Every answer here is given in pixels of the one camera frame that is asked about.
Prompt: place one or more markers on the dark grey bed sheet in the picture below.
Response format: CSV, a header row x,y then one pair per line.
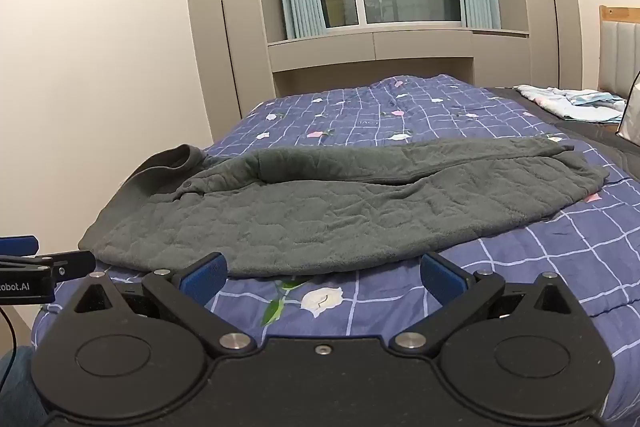
x,y
590,137

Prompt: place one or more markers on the white bag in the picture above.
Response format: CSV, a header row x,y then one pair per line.
x,y
631,112

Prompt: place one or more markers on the folded light blue cloth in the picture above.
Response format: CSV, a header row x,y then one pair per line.
x,y
565,102

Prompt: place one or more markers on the person's jeans leg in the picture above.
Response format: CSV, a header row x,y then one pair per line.
x,y
17,387

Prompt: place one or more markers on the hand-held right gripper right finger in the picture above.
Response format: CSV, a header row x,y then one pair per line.
x,y
441,276

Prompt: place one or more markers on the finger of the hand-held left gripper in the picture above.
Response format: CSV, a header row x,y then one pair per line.
x,y
20,244
75,263

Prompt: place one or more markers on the grey quilted pants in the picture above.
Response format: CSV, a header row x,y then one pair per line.
x,y
320,212

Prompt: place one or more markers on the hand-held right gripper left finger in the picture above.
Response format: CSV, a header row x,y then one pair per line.
x,y
209,274

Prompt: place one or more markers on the blue checked floral blanket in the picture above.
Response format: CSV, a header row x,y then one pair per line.
x,y
400,117

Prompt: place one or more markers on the beige built-in wardrobe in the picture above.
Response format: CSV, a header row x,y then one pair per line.
x,y
215,32

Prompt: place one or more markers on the padded wooden headboard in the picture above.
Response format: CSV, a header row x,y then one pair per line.
x,y
622,52

